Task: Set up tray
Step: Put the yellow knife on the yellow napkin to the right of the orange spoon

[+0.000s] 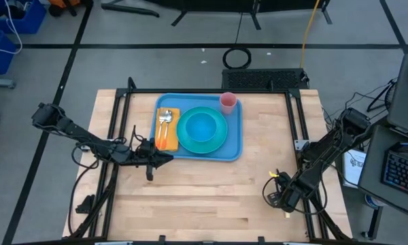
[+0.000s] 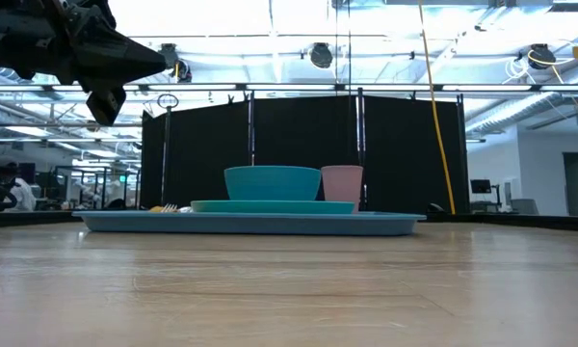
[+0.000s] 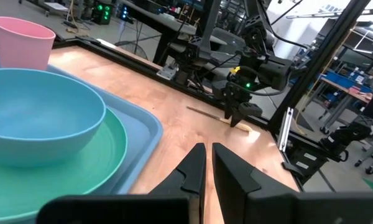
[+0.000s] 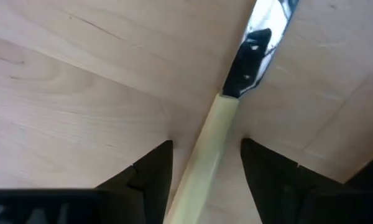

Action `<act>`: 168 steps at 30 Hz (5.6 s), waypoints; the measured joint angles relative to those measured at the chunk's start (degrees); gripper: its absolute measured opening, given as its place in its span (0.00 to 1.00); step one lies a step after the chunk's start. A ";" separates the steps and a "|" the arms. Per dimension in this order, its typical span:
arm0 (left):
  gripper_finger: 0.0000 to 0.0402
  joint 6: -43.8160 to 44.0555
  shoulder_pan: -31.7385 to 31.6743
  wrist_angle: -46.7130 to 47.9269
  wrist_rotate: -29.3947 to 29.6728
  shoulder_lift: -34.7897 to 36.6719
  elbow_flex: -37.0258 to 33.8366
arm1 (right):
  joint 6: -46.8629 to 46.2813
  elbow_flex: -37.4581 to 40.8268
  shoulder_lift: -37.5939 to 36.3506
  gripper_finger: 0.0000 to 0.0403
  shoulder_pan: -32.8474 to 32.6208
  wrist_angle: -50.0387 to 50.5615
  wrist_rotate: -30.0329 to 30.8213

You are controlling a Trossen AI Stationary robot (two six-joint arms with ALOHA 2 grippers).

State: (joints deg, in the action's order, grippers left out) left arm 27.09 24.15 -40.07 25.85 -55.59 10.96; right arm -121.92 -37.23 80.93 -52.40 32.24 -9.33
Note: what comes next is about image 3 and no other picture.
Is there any computer with green lights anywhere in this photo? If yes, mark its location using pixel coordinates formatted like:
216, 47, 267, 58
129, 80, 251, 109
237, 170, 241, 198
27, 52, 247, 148
91, 0, 113, 26

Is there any computer with blue lights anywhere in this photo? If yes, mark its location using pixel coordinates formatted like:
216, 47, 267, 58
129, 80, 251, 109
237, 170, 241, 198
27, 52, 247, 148
120, 2, 135, 24

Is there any black frame clamp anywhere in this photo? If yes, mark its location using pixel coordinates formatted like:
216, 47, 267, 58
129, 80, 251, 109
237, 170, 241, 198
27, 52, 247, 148
280, 161, 306, 179

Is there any light blue plastic tray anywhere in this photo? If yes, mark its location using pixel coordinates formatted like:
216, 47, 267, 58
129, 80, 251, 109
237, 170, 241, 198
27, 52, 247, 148
0, 55, 164, 224

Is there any pink plastic cup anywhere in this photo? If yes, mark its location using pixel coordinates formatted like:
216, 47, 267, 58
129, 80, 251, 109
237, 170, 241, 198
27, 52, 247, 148
0, 16, 57, 72

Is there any wooden workbench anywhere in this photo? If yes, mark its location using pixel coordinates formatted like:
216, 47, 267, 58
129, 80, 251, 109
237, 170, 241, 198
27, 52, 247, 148
318, 70, 373, 134

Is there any green plastic plate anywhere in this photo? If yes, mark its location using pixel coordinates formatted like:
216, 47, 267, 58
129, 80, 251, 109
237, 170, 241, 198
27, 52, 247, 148
0, 106, 129, 223

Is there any blue plastic bowl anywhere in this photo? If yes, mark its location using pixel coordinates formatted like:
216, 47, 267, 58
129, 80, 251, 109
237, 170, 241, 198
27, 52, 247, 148
0, 67, 108, 169

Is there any silver aluminium bar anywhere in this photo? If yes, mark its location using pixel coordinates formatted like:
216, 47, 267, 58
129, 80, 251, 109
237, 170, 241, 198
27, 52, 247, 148
277, 106, 295, 154

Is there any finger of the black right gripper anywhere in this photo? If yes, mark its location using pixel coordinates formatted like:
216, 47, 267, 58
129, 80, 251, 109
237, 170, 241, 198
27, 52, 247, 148
230, 108, 245, 128
223, 99, 234, 120

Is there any black aluminium table frame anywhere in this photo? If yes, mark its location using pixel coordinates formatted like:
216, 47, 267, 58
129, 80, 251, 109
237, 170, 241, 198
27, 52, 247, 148
0, 0, 373, 192

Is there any grey office chair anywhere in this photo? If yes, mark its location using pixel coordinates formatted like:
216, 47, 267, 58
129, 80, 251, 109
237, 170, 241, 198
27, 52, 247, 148
353, 130, 373, 175

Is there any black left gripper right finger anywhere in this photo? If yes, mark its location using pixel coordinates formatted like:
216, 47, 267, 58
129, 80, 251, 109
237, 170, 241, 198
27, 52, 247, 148
211, 142, 373, 224

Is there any wire fan guard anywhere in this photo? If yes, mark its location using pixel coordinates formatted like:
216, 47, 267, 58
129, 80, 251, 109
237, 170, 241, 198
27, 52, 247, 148
113, 40, 150, 62

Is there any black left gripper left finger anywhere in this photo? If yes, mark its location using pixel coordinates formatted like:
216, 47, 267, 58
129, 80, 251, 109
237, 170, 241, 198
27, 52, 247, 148
36, 142, 207, 224

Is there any dark desk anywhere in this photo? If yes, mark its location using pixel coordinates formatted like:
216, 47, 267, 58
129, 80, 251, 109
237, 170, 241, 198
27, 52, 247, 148
117, 0, 237, 67

